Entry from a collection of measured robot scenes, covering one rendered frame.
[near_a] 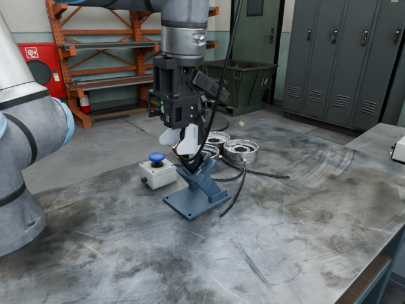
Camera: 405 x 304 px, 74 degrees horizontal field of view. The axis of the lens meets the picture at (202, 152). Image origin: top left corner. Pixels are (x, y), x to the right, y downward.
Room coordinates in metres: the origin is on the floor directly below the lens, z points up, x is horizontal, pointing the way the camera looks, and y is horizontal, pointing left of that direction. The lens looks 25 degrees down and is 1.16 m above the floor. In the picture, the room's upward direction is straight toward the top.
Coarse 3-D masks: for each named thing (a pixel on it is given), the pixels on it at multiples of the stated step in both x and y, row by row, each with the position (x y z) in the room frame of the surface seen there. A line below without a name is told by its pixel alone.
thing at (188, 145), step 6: (192, 126) 0.48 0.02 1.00; (186, 132) 0.47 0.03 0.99; (192, 132) 0.48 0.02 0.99; (186, 138) 0.47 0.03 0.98; (192, 138) 0.48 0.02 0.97; (180, 144) 0.46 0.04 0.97; (186, 144) 0.47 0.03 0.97; (192, 144) 0.48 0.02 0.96; (180, 150) 0.46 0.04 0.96; (186, 150) 0.47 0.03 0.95; (192, 150) 0.48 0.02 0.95; (192, 156) 0.49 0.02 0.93
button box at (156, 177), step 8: (144, 168) 0.60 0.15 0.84; (152, 168) 0.60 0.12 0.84; (160, 168) 0.60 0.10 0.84; (168, 168) 0.60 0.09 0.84; (176, 168) 0.61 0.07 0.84; (144, 176) 0.60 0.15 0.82; (152, 176) 0.57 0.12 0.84; (160, 176) 0.58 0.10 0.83; (168, 176) 0.60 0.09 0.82; (176, 176) 0.61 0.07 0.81; (152, 184) 0.57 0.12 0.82; (160, 184) 0.58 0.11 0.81
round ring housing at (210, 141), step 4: (212, 132) 0.87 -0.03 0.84; (216, 132) 0.87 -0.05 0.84; (220, 132) 0.87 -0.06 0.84; (208, 136) 0.86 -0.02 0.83; (220, 136) 0.86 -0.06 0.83; (224, 136) 0.86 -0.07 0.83; (228, 136) 0.83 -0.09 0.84; (208, 140) 0.83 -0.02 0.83; (212, 140) 0.84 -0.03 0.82; (216, 140) 0.84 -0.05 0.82; (220, 140) 0.83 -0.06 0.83; (228, 140) 0.80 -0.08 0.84; (208, 144) 0.78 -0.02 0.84; (212, 144) 0.77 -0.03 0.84; (216, 144) 0.77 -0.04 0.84; (220, 144) 0.77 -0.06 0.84; (220, 148) 0.78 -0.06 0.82; (220, 152) 0.78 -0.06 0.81
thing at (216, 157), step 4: (204, 148) 0.76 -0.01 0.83; (208, 148) 0.76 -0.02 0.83; (212, 148) 0.75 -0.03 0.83; (216, 148) 0.73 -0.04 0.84; (204, 152) 0.73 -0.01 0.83; (208, 152) 0.73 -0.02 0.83; (216, 152) 0.73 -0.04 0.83; (204, 156) 0.73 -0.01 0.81; (216, 156) 0.69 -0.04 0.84; (216, 160) 0.69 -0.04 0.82; (216, 164) 0.71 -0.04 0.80
